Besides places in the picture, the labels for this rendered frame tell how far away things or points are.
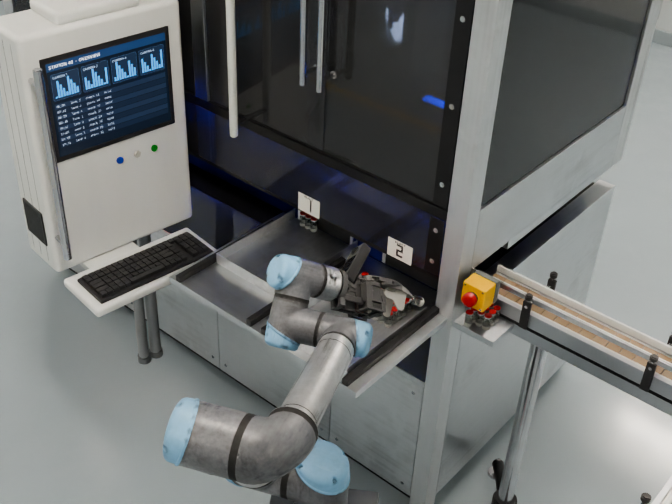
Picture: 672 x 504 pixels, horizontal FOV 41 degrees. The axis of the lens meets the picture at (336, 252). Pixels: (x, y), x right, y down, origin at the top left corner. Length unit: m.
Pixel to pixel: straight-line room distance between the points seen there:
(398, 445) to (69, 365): 1.42
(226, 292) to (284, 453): 1.10
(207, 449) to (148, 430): 1.88
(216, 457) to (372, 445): 1.56
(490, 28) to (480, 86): 0.14
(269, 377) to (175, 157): 0.89
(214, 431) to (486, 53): 1.08
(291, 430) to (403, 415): 1.34
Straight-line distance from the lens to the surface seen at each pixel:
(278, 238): 2.79
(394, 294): 2.02
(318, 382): 1.68
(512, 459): 2.92
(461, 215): 2.34
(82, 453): 3.40
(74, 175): 2.72
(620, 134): 3.12
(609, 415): 3.66
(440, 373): 2.67
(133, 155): 2.80
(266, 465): 1.54
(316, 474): 1.92
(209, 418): 1.56
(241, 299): 2.56
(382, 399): 2.90
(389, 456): 3.05
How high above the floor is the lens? 2.47
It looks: 35 degrees down
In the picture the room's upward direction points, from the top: 3 degrees clockwise
